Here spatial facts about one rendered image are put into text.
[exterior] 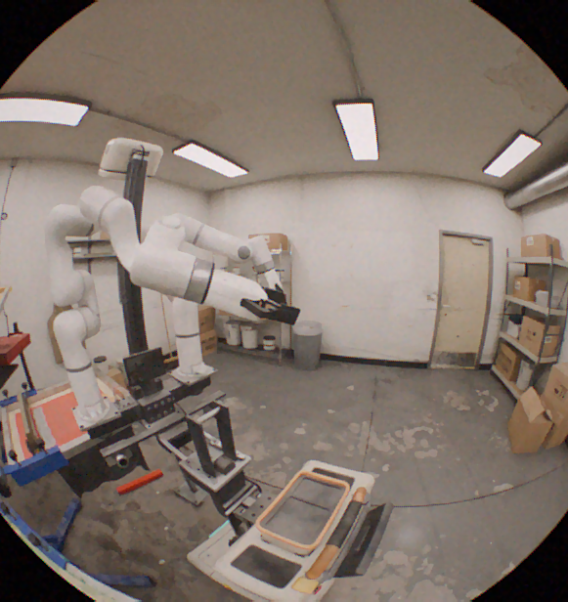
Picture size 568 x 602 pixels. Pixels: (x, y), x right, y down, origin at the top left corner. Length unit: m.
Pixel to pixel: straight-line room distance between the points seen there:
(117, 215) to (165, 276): 0.21
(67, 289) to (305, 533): 0.80
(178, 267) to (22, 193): 3.00
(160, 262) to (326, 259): 3.31
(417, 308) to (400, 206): 1.51
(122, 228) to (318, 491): 0.76
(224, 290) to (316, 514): 0.53
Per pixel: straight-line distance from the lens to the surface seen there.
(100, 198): 0.56
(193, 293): 0.38
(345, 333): 3.69
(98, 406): 0.76
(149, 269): 0.37
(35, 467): 0.98
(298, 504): 0.62
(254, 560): 0.66
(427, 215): 3.68
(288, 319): 0.40
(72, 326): 0.67
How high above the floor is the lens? 1.55
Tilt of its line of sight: 9 degrees down
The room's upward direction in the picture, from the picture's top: straight up
